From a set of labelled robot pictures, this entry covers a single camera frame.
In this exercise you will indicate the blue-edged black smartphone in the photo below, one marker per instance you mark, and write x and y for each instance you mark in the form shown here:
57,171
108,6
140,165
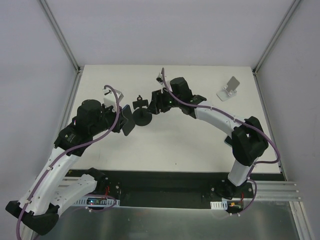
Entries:
131,121

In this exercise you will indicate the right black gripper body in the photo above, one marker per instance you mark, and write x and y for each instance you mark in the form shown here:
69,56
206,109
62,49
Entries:
155,102

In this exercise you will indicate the right white cable duct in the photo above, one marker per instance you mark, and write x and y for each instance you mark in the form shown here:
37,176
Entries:
225,204

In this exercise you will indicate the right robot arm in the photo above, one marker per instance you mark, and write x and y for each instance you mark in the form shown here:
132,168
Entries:
246,135

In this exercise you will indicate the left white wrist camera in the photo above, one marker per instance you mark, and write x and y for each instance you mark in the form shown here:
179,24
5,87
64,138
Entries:
109,99

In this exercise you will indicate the white cable duct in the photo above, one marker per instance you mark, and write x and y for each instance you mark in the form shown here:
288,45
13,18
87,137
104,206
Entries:
225,204
99,202

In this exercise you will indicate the aluminium frame post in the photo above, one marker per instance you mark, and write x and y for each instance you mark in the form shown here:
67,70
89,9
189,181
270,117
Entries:
59,34
293,7

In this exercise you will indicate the left aluminium frame post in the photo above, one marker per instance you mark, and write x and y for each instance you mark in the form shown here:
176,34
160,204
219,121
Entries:
59,34

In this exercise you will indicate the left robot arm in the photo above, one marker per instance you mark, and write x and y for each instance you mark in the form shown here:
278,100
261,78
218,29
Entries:
41,207

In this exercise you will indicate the white folding phone stand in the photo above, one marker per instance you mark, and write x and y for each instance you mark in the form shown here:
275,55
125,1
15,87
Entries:
229,90

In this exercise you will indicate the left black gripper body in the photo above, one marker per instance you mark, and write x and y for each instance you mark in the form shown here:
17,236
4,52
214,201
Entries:
120,121

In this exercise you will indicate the black round-base phone stand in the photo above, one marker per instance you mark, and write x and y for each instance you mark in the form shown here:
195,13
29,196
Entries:
141,115

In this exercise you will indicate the aluminium extrusion rail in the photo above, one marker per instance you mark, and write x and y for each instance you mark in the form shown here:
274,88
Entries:
278,191

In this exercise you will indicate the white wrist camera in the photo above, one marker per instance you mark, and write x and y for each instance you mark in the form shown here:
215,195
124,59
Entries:
109,99
165,85

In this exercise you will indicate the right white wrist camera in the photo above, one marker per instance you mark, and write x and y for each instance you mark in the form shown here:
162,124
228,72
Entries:
165,85

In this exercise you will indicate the left white cable duct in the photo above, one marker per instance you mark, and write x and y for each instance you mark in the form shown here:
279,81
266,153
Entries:
99,202

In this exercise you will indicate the right aluminium frame post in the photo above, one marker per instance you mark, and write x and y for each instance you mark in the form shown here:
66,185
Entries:
293,7

